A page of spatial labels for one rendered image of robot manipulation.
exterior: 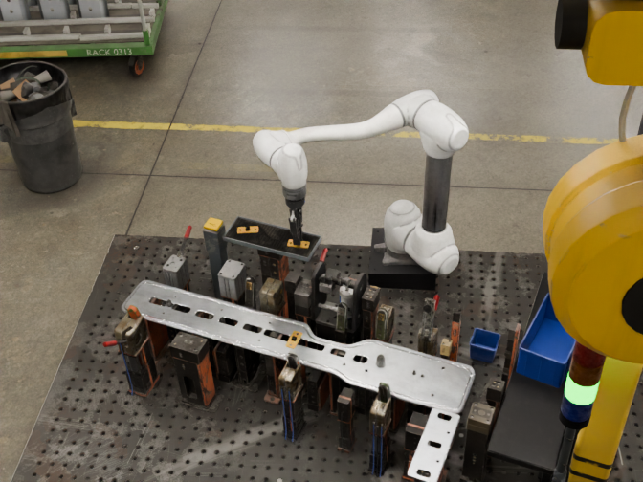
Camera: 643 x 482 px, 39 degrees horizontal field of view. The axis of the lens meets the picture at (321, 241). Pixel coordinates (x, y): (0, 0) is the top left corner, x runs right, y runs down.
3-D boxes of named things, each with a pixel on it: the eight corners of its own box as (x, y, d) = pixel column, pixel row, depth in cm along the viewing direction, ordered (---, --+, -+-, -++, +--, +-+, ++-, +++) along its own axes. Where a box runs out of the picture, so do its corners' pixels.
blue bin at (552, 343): (514, 372, 314) (518, 347, 306) (543, 316, 334) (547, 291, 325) (560, 389, 308) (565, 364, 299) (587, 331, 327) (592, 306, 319)
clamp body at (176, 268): (169, 330, 380) (157, 269, 356) (183, 312, 388) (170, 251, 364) (189, 336, 377) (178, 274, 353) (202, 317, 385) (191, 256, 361)
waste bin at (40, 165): (0, 201, 564) (-34, 103, 516) (30, 151, 604) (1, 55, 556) (77, 204, 559) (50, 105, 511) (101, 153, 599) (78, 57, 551)
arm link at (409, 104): (387, 95, 341) (409, 111, 332) (424, 76, 347) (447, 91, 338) (388, 122, 350) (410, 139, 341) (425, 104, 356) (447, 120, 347)
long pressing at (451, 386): (114, 316, 348) (113, 313, 346) (144, 278, 363) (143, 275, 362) (460, 417, 306) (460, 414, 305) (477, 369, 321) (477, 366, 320)
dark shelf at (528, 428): (485, 455, 293) (486, 450, 291) (543, 275, 354) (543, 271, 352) (553, 476, 286) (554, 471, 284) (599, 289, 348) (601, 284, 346)
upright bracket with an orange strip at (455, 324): (444, 402, 347) (453, 312, 314) (445, 399, 348) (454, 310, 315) (452, 404, 346) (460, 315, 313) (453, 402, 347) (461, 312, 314)
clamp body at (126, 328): (123, 395, 355) (106, 333, 331) (143, 368, 365) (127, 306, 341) (146, 403, 352) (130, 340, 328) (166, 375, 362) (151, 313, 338)
